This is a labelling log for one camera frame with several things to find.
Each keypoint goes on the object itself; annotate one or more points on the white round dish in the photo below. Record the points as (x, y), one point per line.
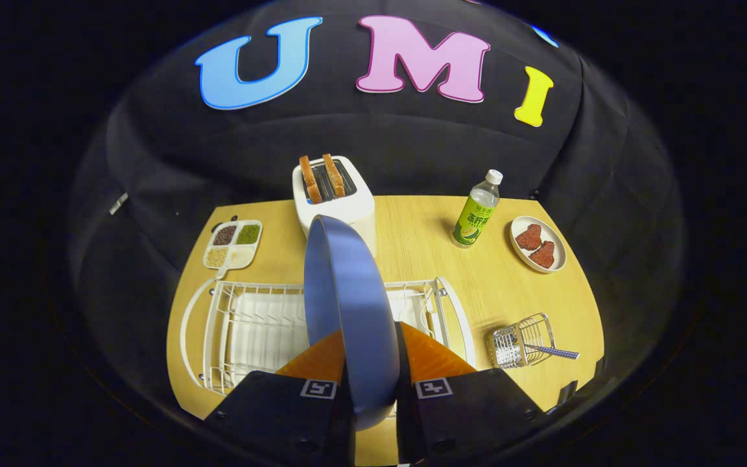
(558, 250)

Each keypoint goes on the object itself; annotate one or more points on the red meat piece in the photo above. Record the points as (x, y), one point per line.
(543, 255)
(529, 237)

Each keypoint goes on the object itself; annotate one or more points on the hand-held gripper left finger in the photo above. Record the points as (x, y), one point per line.
(270, 415)

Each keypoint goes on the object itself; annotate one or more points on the green label drink bottle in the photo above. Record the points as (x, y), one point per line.
(472, 220)

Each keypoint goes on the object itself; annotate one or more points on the blue plate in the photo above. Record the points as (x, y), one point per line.
(347, 311)

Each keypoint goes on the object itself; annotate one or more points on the toasted bread slice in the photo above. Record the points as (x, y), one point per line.
(310, 181)
(334, 176)

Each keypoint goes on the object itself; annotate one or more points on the silver backdrop clip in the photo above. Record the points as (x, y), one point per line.
(118, 203)

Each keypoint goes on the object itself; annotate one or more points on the white divided grain tray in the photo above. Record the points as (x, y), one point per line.
(234, 245)

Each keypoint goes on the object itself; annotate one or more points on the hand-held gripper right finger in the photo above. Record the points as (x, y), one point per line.
(406, 415)

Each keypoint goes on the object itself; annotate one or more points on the white toaster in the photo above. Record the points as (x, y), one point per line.
(341, 211)

